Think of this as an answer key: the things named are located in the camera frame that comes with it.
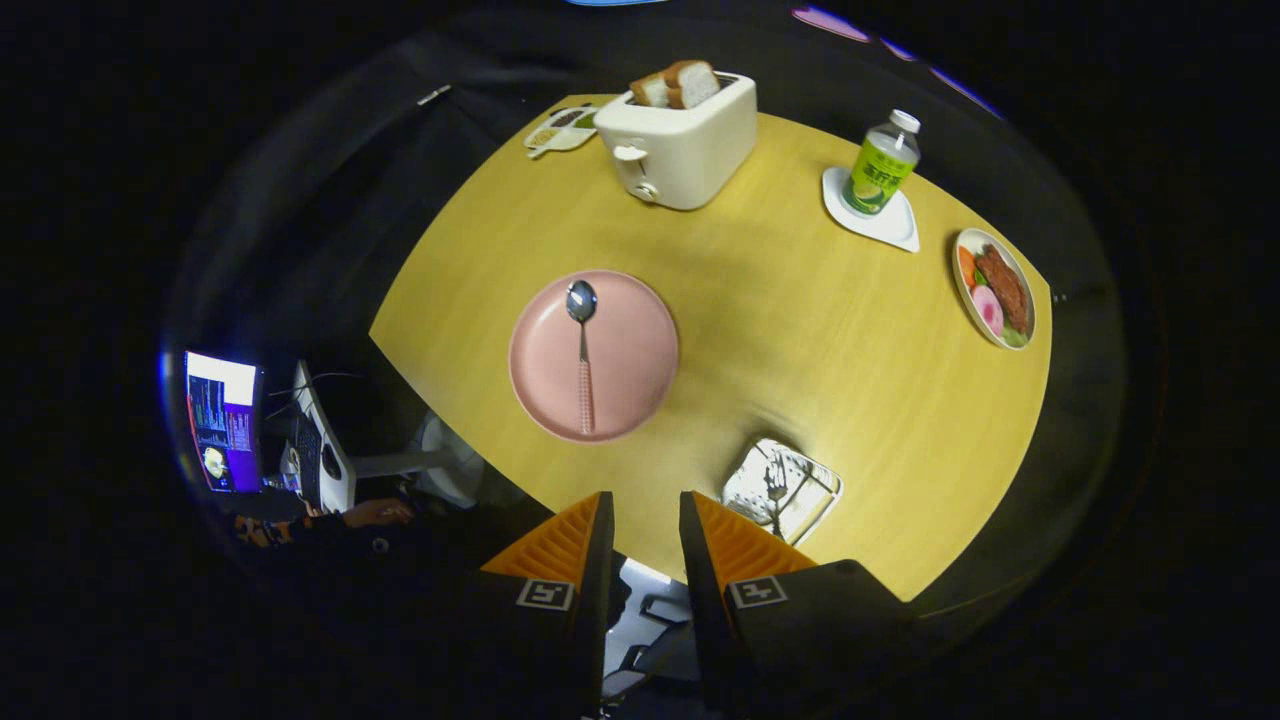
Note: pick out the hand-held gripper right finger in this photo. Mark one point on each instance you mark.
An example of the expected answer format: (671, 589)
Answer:
(700, 600)

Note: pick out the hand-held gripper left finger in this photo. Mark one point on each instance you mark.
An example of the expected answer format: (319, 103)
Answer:
(598, 600)

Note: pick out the metal fork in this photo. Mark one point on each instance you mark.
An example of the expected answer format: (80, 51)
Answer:
(775, 485)

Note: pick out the white stand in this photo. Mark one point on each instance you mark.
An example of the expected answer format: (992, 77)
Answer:
(450, 460)

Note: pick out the pink plate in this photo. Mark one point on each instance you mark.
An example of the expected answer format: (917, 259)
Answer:
(630, 350)

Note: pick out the white laptop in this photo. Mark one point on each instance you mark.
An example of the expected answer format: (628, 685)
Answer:
(335, 480)

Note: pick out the computer monitor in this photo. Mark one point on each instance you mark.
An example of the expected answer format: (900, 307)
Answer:
(225, 420)

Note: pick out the white coaster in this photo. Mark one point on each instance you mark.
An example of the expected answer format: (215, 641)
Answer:
(895, 228)

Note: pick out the plate of food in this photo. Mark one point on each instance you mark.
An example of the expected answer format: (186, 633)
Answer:
(1000, 290)

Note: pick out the white toaster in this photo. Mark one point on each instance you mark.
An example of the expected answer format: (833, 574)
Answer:
(690, 150)

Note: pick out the white divided sauce dish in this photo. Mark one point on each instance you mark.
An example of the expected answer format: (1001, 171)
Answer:
(572, 138)

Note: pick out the green label drink bottle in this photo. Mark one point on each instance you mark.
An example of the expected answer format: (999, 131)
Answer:
(880, 170)

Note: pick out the toast bread slice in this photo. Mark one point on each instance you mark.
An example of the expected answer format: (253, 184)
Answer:
(695, 85)
(650, 92)

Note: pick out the white clip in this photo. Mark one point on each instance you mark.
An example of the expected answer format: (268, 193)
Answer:
(433, 95)

